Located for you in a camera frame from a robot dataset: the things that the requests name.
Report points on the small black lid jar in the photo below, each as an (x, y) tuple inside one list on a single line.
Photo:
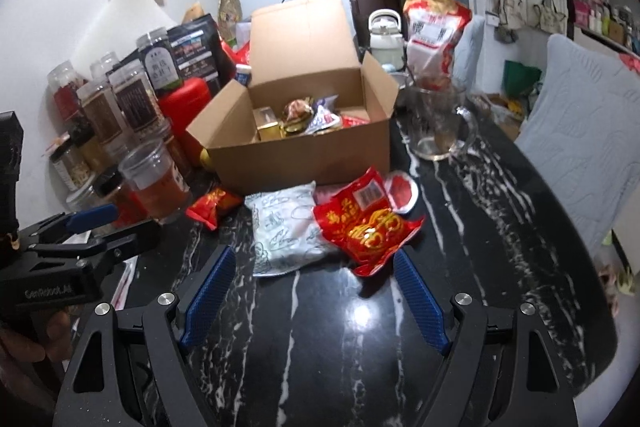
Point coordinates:
[(110, 187)]

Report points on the cream water jug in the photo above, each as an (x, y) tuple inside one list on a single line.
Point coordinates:
[(385, 42)]

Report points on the red plastic container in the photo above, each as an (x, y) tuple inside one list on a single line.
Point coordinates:
[(187, 112)]

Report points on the black printed food bag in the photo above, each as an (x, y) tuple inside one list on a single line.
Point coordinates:
[(197, 52)]

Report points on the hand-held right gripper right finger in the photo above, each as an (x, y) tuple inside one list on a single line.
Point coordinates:
[(420, 297)]

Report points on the clear glass mug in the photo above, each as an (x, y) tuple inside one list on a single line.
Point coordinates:
[(435, 127)]

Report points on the green label clear jar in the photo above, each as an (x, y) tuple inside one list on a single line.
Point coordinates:
[(160, 62)]

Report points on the red and white cashew bag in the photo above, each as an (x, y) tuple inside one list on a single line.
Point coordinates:
[(435, 32)]

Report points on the brown candy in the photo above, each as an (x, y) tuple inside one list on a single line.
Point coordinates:
[(297, 114)]

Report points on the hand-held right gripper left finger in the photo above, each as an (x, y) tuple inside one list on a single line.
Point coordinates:
[(207, 297)]

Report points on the white tote bag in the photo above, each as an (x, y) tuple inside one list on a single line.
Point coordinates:
[(550, 14), (510, 12)]

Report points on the red label clear jar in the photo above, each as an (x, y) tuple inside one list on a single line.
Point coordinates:
[(65, 89)]

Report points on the person's left hand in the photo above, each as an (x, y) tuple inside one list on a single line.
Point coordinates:
[(30, 342)]

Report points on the brown cardboard box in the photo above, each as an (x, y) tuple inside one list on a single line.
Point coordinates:
[(300, 162)]

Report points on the open lidless clear jar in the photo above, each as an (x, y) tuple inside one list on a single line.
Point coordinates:
[(155, 187)]

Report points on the small red orange snack packet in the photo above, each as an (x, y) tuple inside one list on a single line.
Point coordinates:
[(212, 207)]

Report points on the plain clear plastic jar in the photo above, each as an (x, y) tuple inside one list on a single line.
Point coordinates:
[(105, 66)]

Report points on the round woven mat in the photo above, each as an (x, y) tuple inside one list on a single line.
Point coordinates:
[(230, 9)]

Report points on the small white jar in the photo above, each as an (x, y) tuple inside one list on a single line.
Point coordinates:
[(82, 199)]

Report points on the white green print snack packet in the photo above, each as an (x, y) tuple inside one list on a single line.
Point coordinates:
[(287, 232)]

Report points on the blue and white snack packet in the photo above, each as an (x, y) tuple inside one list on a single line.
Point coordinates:
[(322, 117)]

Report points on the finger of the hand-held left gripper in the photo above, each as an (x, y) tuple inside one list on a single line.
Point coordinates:
[(92, 216), (135, 237)]

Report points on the green bag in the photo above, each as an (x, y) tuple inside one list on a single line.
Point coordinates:
[(522, 79)]

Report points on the dark label clear jar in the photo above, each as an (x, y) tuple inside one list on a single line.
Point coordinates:
[(135, 102)]

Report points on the brown label clear jar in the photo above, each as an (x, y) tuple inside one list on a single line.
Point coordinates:
[(100, 112)]

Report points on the yellow lemon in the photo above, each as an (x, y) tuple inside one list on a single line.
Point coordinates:
[(206, 158)]

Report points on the white and blue bottle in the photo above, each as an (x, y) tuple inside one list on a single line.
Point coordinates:
[(243, 74)]

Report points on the red and white snack packet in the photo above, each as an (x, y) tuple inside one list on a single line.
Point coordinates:
[(402, 192)]

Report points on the white foam board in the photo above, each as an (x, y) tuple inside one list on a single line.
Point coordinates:
[(130, 17)]

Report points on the small gold box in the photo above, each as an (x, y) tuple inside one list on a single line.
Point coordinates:
[(265, 124)]

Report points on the red gold print snack packet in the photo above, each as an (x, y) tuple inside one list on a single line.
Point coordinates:
[(365, 227)]

